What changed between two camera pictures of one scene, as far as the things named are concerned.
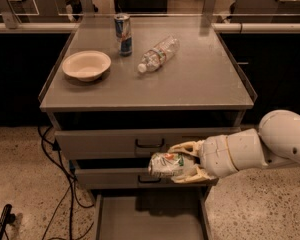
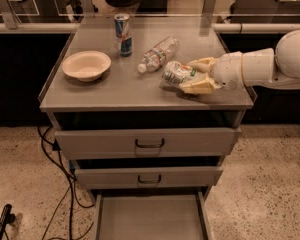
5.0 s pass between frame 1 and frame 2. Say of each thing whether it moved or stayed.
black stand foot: stayed
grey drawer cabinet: stayed
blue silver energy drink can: stayed
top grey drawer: stayed
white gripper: moved
